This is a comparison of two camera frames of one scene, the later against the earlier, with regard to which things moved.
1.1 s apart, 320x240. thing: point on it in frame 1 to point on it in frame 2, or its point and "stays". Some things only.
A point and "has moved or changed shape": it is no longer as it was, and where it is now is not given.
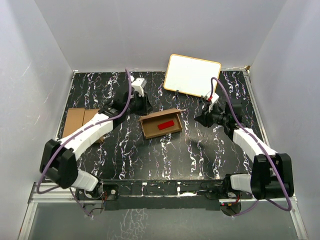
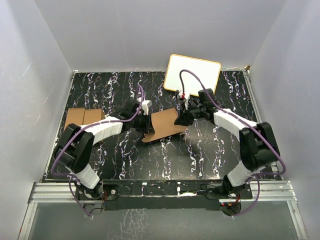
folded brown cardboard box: (76, 117) stays
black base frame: (165, 195) stays
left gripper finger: (148, 108) to (148, 127)
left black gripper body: (137, 106) to (139, 123)
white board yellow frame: (191, 75) stays
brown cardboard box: (161, 123) has moved or changed shape
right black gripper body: (220, 118) to (198, 111)
